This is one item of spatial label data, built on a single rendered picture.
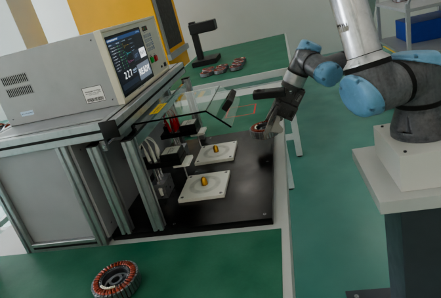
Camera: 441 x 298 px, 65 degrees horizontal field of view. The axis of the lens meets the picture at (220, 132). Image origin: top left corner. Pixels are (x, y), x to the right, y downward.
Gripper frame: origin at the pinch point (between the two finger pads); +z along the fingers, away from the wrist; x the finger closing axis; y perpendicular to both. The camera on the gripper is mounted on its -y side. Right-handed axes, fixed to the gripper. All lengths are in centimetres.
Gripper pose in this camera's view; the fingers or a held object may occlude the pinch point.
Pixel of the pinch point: (263, 130)
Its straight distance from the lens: 129.1
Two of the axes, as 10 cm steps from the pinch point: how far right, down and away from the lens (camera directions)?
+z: -3.4, 8.4, 4.2
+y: 9.3, 3.7, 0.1
